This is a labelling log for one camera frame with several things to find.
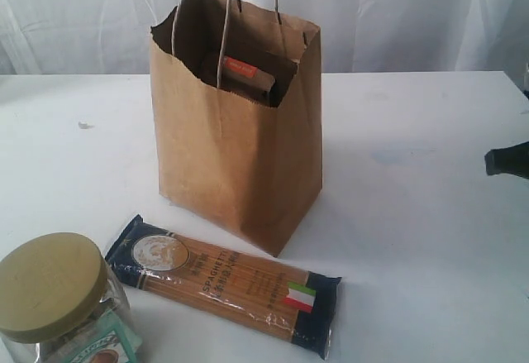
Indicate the small white paper scrap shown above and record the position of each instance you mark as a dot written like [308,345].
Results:
[85,126]

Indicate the glass jar gold lid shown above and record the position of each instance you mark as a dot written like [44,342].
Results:
[61,302]

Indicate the spaghetti packet dark blue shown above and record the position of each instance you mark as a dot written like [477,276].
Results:
[294,305]

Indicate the brown kraft pouch orange label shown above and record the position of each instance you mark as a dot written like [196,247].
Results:
[260,76]

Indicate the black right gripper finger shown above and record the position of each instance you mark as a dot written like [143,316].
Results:
[513,160]

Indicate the brown paper bag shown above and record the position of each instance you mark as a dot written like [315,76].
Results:
[251,169]

